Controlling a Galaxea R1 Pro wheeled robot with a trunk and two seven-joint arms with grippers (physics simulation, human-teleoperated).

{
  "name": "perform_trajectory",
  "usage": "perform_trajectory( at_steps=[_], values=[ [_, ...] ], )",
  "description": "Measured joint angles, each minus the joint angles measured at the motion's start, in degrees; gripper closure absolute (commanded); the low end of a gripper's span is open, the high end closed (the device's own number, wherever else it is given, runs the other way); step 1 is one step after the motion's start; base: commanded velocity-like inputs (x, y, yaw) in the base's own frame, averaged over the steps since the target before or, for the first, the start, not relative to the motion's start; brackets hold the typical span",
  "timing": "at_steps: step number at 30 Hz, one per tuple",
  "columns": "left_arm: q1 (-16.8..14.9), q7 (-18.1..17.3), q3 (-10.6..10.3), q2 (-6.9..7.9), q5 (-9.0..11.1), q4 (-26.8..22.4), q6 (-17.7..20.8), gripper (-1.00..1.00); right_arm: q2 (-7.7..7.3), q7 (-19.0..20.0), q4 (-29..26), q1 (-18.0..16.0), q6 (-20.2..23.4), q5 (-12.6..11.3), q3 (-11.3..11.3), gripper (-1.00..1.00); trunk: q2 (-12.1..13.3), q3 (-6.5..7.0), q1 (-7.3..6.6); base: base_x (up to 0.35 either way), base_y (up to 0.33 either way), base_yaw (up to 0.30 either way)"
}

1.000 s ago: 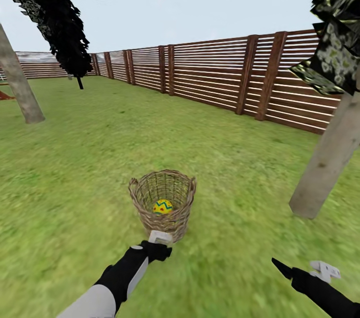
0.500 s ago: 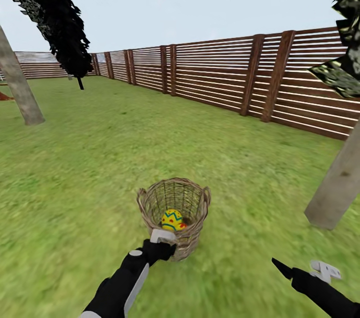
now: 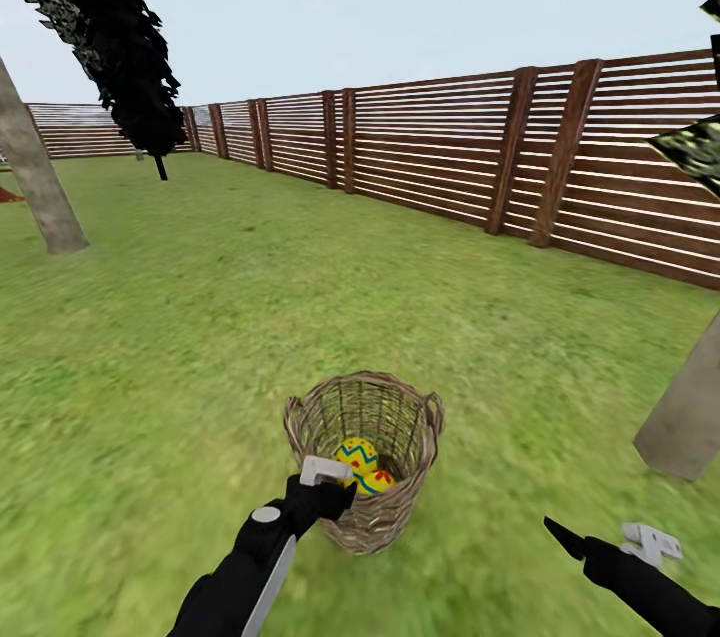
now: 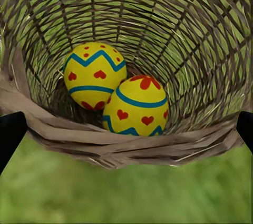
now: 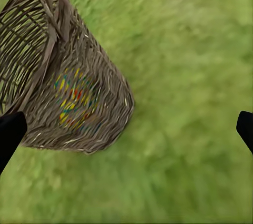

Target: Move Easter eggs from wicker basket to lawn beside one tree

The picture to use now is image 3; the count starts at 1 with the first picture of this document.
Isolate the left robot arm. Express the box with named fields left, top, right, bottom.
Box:
left=167, top=456, right=357, bottom=637

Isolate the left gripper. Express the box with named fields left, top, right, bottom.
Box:
left=286, top=474, right=357, bottom=529

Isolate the easter egg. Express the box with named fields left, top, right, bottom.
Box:
left=330, top=432, right=382, bottom=488
left=356, top=468, right=397, bottom=494

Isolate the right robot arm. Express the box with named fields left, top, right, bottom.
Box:
left=544, top=516, right=720, bottom=637

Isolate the wicker basket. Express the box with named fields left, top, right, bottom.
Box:
left=282, top=370, right=446, bottom=557

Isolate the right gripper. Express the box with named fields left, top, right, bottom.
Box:
left=544, top=516, right=684, bottom=637

